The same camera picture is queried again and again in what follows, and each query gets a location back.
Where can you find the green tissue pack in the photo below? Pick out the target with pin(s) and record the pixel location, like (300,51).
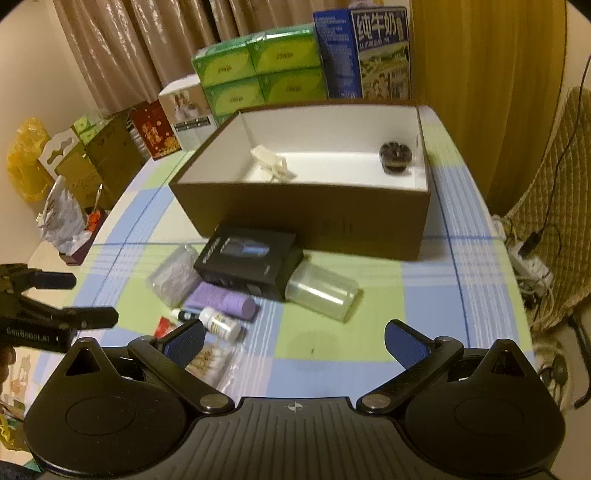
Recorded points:
(233,99)
(224,64)
(284,50)
(293,86)

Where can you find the clear plastic bag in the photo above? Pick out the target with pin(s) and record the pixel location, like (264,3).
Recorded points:
(171,276)

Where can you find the black product box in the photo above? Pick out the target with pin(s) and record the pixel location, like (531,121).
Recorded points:
(244,258)

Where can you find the dark red tissue box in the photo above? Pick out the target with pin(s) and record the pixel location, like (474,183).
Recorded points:
(76,251)

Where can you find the brown cardboard box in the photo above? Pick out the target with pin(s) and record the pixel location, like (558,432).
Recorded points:
(300,212)

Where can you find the olive gift bag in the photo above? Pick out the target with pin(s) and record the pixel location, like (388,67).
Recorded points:
(83,182)
(115,150)

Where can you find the red gift box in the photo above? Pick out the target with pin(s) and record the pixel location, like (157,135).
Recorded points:
(154,131)

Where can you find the purple tube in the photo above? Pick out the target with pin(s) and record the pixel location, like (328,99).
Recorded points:
(226,301)

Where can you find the beige curtain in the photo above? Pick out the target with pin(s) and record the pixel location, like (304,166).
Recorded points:
(138,46)

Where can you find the green tube with white cap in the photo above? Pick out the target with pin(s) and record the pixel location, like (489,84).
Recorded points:
(187,314)

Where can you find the white power strip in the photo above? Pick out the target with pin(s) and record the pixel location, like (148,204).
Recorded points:
(531,266)

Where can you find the white box with photo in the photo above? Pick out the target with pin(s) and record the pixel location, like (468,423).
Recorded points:
(187,110)

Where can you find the clear plastic container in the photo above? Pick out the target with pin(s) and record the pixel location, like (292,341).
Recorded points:
(323,290)

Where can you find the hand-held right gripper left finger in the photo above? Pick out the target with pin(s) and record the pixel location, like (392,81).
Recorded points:
(183,340)

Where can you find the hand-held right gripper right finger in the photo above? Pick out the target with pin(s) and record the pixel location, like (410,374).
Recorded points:
(406,342)

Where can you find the clear packet of beige pieces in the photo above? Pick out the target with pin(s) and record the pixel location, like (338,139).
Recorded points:
(210,362)

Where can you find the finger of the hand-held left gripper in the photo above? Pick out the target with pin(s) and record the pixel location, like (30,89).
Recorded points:
(92,317)
(53,279)

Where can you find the white plastic bag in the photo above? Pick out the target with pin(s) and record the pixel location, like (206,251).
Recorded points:
(60,217)

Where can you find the yellow plastic bag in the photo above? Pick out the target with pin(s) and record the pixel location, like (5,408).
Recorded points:
(25,161)

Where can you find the blue milk carton case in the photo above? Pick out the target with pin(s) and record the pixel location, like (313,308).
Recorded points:
(369,50)

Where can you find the white plastic clip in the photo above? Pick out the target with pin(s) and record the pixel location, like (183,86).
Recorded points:
(272,165)

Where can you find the small white bottle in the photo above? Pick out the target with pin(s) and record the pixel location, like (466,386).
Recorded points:
(220,323)

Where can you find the dark round jar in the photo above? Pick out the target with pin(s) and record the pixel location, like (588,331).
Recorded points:
(395,158)

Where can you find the yellow curtain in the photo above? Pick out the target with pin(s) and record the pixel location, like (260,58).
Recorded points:
(485,92)

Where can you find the red packet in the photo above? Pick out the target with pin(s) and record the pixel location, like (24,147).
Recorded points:
(162,328)

